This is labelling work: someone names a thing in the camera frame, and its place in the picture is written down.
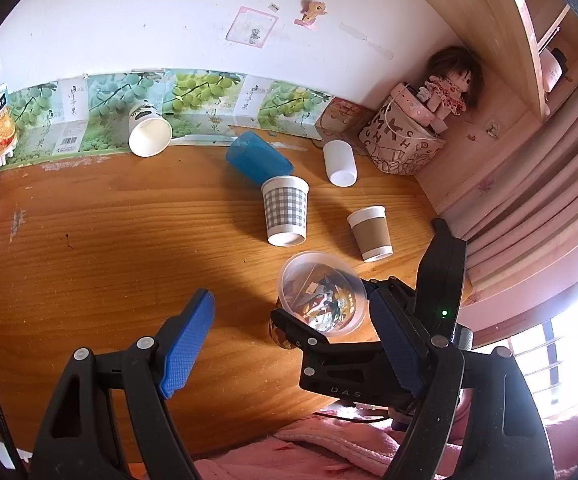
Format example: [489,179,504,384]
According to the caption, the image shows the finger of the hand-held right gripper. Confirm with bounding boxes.
[270,308,422,406]
[361,276,420,326]

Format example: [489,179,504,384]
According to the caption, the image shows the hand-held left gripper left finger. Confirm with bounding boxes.
[29,288,216,480]

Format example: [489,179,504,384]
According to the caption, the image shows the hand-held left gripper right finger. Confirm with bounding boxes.
[369,290,556,480]

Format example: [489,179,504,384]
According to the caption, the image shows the clear plastic cup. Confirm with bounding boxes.
[268,251,370,350]

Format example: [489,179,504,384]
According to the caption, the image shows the brown sleeve paper cup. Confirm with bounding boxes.
[347,204,394,263]

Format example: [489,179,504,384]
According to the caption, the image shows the grey checked paper cup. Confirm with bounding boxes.
[261,175,310,247]

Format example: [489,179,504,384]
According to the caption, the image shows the plain white cup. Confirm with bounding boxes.
[323,139,358,187]

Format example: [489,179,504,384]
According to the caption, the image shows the blue plastic cup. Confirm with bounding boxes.
[225,130,295,186]

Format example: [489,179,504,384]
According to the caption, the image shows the white printed paper cup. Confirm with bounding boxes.
[128,100,173,158]

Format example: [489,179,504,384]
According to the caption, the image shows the pink blanket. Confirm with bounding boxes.
[189,400,474,480]

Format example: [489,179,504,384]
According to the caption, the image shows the pink curtain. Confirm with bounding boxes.
[461,55,578,333]

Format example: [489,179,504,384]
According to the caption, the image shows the window railing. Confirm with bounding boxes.
[506,319,570,413]

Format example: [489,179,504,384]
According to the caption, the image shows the printed storage basket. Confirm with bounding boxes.
[358,96,447,177]

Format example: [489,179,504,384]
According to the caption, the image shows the pink box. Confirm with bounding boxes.
[390,82,446,133]

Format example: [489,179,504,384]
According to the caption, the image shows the small brown carton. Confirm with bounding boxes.
[315,97,376,141]

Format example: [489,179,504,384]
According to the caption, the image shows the brown-haired doll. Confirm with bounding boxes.
[417,45,484,122]

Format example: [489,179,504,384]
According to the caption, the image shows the green grape carton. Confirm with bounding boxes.
[0,78,90,169]
[161,69,246,142]
[229,74,336,141]
[78,72,170,154]

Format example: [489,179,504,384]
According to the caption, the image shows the wooden cabinet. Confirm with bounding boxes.
[376,0,578,216]

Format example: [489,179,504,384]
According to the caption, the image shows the yellow pony wall figure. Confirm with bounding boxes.
[294,0,331,29]

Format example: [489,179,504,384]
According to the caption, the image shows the pink wall sticker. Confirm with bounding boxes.
[225,5,279,50]

